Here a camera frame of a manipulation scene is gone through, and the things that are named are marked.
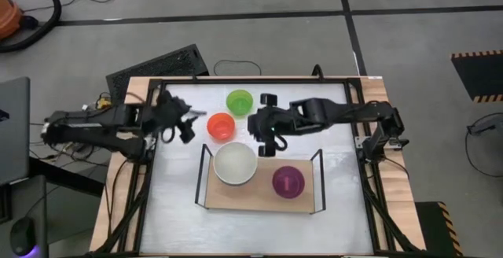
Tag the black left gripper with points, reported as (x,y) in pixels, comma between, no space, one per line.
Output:
(169,110)

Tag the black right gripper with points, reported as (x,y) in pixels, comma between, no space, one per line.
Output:
(275,120)

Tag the small green plastic bowl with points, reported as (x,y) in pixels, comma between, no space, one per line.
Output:
(239,102)

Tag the small orange plastic bowl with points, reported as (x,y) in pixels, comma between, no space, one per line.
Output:
(221,126)

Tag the large white bowl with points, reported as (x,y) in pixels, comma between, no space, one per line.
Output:
(235,163)

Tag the small magenta plastic bowl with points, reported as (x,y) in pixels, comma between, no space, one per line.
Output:
(288,182)

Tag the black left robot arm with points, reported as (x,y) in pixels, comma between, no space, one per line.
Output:
(90,126)

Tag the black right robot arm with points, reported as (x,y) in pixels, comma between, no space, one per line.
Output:
(346,112)

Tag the grey desk panel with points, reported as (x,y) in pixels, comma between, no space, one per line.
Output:
(13,132)

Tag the black computer mouse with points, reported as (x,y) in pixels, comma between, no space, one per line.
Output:
(23,236)

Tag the black mat with striped edges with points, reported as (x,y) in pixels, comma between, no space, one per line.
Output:
(477,75)
(436,230)

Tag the orange vacuum cleaner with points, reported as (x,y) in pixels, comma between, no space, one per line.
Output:
(8,16)

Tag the wooden shelf with black frame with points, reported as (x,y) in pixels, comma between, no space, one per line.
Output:
(259,195)

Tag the black table frame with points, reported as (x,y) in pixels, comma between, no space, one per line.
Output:
(143,195)

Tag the silver mounting bracket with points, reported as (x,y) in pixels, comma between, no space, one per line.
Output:
(362,142)

